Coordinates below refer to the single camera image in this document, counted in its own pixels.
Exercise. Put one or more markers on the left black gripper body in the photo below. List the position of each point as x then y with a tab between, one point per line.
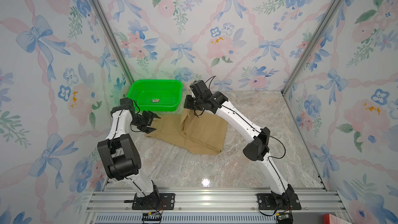
144	120

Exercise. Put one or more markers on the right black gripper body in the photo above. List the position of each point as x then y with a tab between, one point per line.
193	103

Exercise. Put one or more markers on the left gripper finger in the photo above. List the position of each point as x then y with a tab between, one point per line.
150	129
152	115

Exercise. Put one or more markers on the khaki long pants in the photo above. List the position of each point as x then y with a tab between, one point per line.
204	135

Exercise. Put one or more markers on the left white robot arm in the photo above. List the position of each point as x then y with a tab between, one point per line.
120	157

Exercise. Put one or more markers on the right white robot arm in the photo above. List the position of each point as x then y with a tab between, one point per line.
256	150

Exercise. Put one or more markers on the green plastic basket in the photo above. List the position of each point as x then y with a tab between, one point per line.
156	95

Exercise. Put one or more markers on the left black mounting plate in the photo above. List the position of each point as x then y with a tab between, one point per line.
154	201

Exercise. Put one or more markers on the black mounting plate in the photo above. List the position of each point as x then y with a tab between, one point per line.
270	202
154	201

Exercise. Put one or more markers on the black connector block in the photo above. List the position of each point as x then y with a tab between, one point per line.
152	217

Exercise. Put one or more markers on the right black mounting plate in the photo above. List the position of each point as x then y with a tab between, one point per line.
270	202

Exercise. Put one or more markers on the green circuit board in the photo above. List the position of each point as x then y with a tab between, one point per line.
284	218

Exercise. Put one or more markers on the red box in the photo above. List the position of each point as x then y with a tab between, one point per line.
331	219

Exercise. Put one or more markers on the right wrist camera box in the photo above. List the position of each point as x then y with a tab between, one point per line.
198	88

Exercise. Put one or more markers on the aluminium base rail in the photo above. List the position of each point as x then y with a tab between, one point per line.
212	206

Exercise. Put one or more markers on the left aluminium corner post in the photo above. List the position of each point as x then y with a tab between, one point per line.
99	11

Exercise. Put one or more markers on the aluminium corner post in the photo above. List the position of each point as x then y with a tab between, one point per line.
99	11
330	12

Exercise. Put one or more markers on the right aluminium corner post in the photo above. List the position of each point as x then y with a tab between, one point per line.
330	12

